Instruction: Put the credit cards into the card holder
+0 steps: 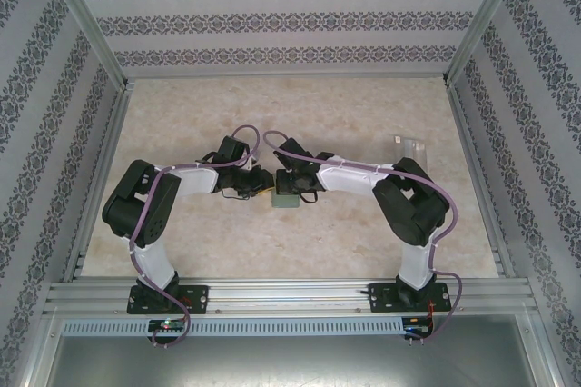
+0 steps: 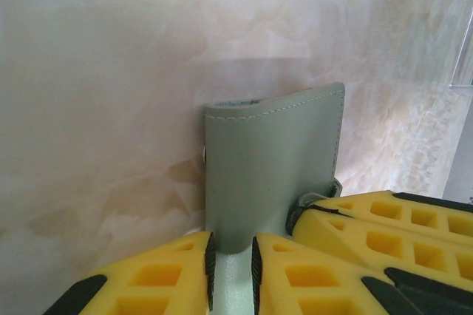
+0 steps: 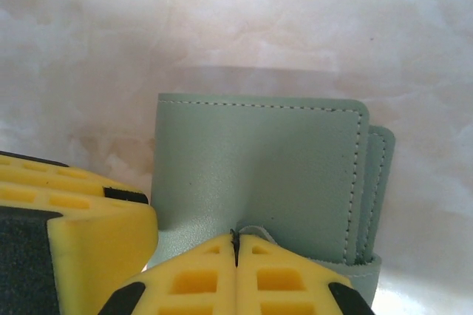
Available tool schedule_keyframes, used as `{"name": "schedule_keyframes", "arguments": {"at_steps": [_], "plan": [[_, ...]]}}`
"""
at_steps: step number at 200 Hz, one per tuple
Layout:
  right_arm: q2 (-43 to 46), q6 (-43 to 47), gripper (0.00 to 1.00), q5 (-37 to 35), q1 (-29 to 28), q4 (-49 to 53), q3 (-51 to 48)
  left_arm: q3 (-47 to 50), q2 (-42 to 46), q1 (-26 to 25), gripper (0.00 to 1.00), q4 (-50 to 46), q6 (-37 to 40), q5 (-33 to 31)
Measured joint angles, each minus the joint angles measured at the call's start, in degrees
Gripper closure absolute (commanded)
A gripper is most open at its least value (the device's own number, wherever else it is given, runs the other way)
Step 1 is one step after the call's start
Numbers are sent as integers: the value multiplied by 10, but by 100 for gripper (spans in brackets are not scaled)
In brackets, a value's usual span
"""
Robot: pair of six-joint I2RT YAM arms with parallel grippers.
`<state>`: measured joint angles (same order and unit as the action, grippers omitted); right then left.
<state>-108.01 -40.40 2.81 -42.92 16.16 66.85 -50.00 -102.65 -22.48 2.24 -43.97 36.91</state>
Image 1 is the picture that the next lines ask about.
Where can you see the green card holder wallet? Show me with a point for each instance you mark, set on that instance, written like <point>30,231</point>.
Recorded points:
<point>286,201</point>

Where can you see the clear acrylic card stand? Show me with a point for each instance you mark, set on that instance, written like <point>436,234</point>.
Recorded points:
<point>399,151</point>

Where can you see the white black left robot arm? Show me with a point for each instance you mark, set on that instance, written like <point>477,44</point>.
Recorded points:
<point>195,180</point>

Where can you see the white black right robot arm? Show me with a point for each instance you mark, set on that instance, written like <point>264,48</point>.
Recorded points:
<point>345,175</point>

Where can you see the grey credit card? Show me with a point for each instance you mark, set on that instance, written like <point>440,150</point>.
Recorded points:
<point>410,148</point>

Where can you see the small circuit board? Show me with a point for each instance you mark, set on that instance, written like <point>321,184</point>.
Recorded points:
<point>417,328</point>
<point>168,325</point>

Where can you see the grey metal sheet panel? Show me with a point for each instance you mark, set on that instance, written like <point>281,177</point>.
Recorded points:
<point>290,364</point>

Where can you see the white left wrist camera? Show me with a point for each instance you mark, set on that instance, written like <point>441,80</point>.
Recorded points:
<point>253,162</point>

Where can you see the long aluminium base rail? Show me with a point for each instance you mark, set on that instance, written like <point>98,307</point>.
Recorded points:
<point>290,296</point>

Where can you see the aluminium table edge rail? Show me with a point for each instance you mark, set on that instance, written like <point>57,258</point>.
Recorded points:
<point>110,132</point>
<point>465,132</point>

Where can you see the aluminium upright frame post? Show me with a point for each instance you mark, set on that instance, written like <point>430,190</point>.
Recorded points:
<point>94,28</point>
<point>485,19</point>

